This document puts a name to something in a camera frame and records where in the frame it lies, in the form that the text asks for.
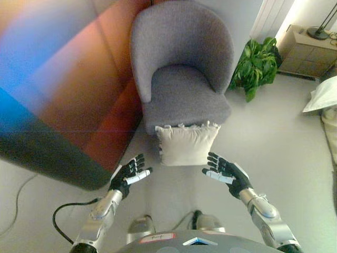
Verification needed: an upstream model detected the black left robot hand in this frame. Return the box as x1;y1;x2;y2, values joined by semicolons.
108;153;154;198

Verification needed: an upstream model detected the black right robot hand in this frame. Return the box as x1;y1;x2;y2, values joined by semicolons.
202;152;254;199

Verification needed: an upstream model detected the cream fringed pillow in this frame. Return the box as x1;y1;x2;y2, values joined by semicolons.
154;121;222;167

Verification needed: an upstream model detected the red brown sofa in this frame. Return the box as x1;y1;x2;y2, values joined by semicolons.
0;0;151;191

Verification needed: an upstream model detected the white bed pillow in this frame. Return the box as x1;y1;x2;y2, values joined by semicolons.
302;77;337;114

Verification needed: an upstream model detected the silver right robot leg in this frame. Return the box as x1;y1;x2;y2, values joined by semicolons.
194;210;227;234

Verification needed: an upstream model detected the silver robot leg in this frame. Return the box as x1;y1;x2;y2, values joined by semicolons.
125;215;154;245
194;210;227;234

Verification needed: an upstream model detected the silver left robot leg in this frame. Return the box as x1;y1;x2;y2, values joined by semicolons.
125;215;154;245

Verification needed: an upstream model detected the grey robot torso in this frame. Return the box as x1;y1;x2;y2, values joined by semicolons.
115;228;280;253

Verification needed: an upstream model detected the green potted plant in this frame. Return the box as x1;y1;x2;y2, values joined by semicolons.
227;37;283;103

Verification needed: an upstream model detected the grey fabric armchair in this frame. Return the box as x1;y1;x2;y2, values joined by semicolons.
129;4;236;137

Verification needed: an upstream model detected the beige wooden nightstand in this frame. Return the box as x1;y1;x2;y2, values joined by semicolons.
276;24;337;79

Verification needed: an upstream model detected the white radiator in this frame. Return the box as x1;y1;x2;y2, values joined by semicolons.
249;0;290;42

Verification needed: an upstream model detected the black lamp base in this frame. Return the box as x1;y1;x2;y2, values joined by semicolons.
306;0;337;41

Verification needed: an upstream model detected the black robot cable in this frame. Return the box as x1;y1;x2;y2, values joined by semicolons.
52;198;104;245

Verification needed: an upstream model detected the thin white floor cable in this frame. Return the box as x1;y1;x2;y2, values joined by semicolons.
0;173;37;236

